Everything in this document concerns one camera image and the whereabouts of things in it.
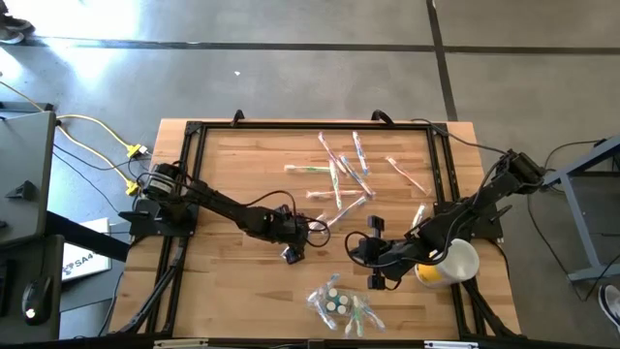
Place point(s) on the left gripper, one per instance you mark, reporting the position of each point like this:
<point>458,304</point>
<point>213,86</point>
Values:
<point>288,228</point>

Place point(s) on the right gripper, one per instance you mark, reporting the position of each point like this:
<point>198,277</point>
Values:
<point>387,257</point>

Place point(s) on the yellow green toothbrush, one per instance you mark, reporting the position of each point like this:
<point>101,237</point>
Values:
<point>419,215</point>

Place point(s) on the yellow canister with white lid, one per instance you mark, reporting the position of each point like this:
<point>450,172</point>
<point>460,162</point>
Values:
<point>457,264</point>

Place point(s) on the orange yellow toothbrush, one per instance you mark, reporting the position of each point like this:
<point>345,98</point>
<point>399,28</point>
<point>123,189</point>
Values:
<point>407,175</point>

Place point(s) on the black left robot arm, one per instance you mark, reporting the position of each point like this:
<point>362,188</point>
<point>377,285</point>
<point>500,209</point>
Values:
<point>223,206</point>

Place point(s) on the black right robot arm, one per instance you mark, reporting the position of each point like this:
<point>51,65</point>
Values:
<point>474,203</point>

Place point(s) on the white capped toothpaste tube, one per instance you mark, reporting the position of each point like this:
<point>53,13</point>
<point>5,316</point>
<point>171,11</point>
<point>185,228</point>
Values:
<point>341,309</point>
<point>331,306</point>
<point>332,292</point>
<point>344,299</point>

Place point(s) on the clear bag of toothbrushes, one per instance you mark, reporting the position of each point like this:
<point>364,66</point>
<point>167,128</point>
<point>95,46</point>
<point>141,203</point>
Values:
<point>357,317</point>

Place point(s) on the purple wrapped toothbrush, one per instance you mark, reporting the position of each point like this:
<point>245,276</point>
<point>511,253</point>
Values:
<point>331,152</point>

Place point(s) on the grey metal stand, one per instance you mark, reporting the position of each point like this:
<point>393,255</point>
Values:
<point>577,223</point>

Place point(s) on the white printed box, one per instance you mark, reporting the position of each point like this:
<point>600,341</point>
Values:
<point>87,266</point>

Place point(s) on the black diagonal beam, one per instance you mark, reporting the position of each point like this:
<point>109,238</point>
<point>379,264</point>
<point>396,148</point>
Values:
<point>87,236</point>

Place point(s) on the person's shoe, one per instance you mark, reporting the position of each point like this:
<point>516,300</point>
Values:
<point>17,24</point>
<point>9,38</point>
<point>611,305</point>

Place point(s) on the black computer mouse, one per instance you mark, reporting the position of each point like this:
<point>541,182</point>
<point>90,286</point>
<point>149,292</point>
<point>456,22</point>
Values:
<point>36,300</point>

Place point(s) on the small black desk object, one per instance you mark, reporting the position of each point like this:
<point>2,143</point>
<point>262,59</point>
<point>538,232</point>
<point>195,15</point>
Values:
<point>24,191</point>

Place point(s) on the grey desk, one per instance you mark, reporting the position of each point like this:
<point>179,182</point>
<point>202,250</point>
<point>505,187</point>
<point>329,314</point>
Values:
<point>24,155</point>

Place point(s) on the dark grey side table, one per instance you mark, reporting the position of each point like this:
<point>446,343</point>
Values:
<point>12,329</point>

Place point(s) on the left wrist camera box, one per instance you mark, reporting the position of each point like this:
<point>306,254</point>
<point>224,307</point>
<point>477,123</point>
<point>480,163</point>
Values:
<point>284,210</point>

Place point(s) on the silver metal bracket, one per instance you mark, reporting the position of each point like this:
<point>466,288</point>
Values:
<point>179,344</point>
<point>450,345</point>

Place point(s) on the black aluminium table frame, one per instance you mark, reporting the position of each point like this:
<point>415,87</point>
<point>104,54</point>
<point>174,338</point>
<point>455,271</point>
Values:
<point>315,125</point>

